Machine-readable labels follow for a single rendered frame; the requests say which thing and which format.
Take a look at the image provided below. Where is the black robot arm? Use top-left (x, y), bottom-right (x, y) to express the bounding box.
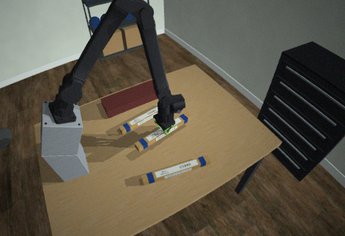
top-left (48, 0), bottom-right (185, 125)

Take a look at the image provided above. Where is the brown rectangular box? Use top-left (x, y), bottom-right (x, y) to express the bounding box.
top-left (134, 112), bottom-right (191, 152)

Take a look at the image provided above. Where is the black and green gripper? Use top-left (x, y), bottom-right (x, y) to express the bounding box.
top-left (153, 112), bottom-right (175, 134)

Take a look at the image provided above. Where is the long tan cardboard box with blue bands and white label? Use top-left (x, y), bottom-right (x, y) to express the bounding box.
top-left (141, 155), bottom-right (211, 185)

